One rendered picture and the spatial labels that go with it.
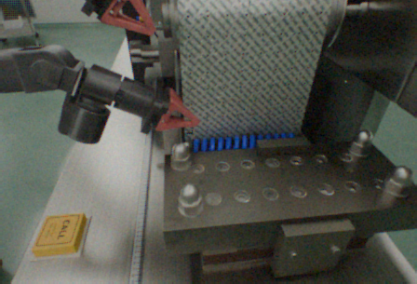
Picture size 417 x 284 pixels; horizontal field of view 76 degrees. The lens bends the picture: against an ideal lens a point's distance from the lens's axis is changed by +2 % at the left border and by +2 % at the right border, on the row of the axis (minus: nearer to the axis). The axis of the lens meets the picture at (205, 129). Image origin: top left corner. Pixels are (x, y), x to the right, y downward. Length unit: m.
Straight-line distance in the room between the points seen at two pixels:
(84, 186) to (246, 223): 0.40
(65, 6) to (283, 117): 6.06
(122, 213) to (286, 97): 0.39
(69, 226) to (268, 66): 0.46
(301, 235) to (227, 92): 0.25
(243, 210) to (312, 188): 0.12
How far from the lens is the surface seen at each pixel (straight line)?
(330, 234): 0.43
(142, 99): 0.45
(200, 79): 0.45
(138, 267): 0.51
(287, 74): 0.49
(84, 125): 0.47
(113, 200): 0.61
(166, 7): 0.45
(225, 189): 0.42
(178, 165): 0.45
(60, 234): 0.56
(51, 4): 6.48
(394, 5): 0.53
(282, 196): 0.43
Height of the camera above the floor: 1.34
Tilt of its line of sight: 35 degrees down
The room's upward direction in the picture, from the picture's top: straight up
